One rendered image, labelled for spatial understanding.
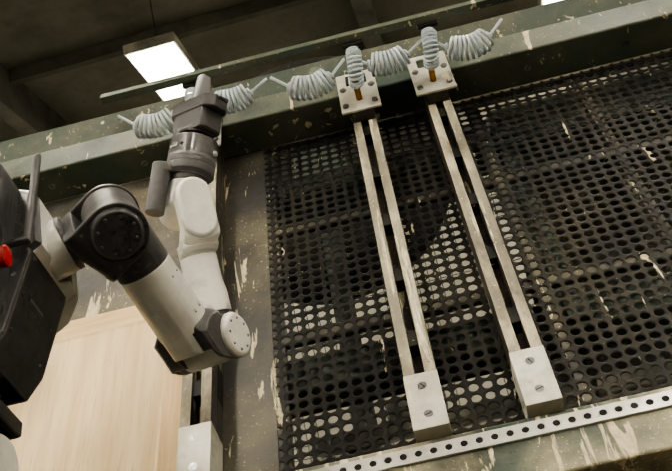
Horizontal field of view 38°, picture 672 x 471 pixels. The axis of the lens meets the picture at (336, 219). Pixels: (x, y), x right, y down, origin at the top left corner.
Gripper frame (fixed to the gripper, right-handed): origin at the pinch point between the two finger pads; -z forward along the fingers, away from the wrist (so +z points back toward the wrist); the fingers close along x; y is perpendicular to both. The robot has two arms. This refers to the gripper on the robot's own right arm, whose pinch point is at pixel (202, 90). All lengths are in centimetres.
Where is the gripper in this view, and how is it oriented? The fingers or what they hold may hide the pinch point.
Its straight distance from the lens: 183.6
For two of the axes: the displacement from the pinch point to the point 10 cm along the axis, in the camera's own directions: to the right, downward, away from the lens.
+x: -7.5, 2.0, 6.4
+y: 6.6, 3.3, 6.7
